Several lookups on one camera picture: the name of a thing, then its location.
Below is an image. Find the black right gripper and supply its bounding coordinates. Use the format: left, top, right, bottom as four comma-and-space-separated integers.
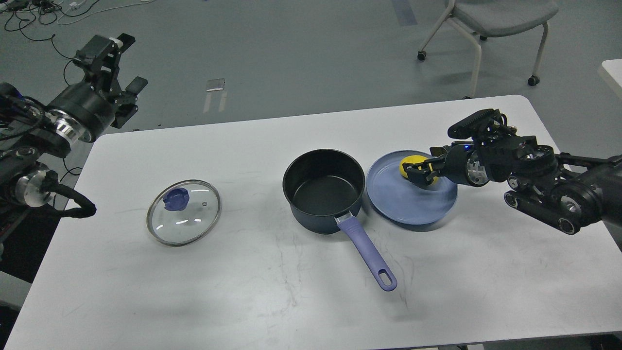
403, 109, 508, 188

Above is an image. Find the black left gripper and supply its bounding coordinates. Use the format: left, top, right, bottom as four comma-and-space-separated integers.
47, 33, 148, 142

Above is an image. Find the yellow potato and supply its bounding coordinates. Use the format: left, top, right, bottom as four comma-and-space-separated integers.
398, 155, 432, 179

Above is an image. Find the glass lid with purple knob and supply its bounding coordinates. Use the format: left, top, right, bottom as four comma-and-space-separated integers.
146, 179, 222, 246

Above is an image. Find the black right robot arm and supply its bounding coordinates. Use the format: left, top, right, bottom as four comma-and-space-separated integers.
400, 108, 622, 235

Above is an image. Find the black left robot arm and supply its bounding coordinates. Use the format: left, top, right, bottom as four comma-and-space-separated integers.
0, 33, 148, 241

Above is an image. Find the blue plate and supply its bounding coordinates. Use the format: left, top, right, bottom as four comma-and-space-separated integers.
366, 149, 458, 225

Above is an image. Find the grey office chair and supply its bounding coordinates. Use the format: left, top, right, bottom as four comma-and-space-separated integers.
417, 0, 559, 98

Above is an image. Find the black box at left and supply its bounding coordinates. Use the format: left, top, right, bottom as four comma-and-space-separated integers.
0, 212, 60, 283

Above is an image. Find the white table corner at right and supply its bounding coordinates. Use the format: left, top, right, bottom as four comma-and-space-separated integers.
598, 58, 622, 99

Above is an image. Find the white cable on floor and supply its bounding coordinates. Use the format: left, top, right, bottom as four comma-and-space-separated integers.
56, 0, 158, 26

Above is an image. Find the dark saucepan with purple handle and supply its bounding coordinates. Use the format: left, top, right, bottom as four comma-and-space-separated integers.
282, 149, 397, 292

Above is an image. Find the black cable on floor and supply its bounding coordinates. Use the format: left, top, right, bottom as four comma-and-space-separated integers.
2, 0, 103, 210

